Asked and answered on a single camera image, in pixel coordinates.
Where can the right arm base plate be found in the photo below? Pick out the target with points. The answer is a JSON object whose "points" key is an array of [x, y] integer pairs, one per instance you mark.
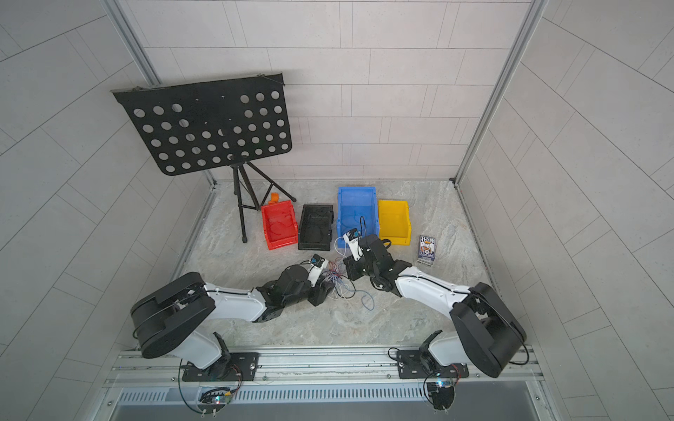
{"points": [[414, 364]]}

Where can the right controller board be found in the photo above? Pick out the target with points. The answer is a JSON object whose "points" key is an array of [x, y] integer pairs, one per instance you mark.
{"points": [[441, 395]]}

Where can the blue card box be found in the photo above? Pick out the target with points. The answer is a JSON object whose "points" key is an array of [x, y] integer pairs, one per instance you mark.
{"points": [[427, 249]]}

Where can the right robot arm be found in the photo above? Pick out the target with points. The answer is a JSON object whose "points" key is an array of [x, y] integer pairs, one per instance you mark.
{"points": [[487, 334]]}

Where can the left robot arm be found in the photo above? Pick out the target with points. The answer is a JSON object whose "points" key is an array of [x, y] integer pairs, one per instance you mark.
{"points": [[169, 320]]}

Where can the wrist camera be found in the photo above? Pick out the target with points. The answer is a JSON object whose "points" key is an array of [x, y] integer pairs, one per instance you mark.
{"points": [[352, 240], [318, 265]]}

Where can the white red card box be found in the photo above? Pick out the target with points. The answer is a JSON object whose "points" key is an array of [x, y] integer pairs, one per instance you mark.
{"points": [[425, 262]]}

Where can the blue plastic bin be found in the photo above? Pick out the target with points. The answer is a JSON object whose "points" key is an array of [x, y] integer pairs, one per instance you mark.
{"points": [[357, 208]]}

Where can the left controller board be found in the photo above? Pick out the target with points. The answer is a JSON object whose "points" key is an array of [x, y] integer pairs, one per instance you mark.
{"points": [[214, 400]]}

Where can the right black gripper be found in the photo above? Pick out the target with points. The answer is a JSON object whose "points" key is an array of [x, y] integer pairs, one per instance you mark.
{"points": [[351, 265]]}

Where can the black plastic bin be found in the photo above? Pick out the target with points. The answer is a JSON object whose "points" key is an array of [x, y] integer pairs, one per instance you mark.
{"points": [[315, 228]]}

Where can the aluminium rail frame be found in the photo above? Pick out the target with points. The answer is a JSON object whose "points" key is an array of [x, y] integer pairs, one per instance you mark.
{"points": [[322, 383]]}

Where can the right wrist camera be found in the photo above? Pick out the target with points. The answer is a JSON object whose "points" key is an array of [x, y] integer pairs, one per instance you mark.
{"points": [[352, 240]]}

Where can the controller board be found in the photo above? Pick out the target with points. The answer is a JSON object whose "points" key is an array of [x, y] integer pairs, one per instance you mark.
{"points": [[214, 400], [441, 395]]}

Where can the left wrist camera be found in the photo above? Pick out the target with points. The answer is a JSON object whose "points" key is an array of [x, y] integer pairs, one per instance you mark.
{"points": [[318, 265]]}

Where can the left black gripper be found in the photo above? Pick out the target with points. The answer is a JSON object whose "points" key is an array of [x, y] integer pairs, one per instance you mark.
{"points": [[320, 294]]}

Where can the red plastic bin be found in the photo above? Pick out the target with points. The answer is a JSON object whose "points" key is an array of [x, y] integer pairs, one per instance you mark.
{"points": [[279, 224]]}

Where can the black perforated music stand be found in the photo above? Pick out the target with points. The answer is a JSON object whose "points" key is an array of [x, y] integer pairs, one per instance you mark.
{"points": [[205, 125]]}

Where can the yellow plastic bin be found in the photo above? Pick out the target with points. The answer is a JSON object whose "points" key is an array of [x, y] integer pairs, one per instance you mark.
{"points": [[394, 222]]}

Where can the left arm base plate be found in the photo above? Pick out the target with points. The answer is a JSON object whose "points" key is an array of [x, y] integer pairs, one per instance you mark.
{"points": [[241, 367]]}

